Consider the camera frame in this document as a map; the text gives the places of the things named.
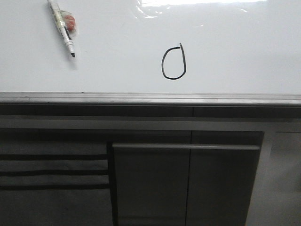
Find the white whiteboard marker black tip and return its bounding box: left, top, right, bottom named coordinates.
left=48, top=0, right=76, bottom=58

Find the large white whiteboard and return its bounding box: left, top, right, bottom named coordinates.
left=0, top=0, right=301, bottom=106

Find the red magnet in clear tape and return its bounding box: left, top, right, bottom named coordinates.
left=60, top=10, right=77, bottom=37

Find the grey drawer unit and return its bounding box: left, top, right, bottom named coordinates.
left=0, top=130, right=117, bottom=226

